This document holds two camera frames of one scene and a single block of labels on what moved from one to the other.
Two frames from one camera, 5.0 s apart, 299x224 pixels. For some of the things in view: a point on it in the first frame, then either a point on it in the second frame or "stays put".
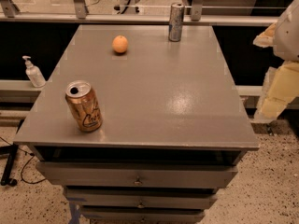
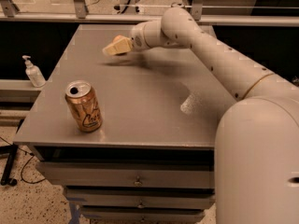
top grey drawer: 83,175 stays put
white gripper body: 289,35 → 135,40
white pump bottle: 34,73 stays put
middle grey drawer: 100,198 stays put
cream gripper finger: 265,39 → 122,46
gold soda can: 84,105 stays put
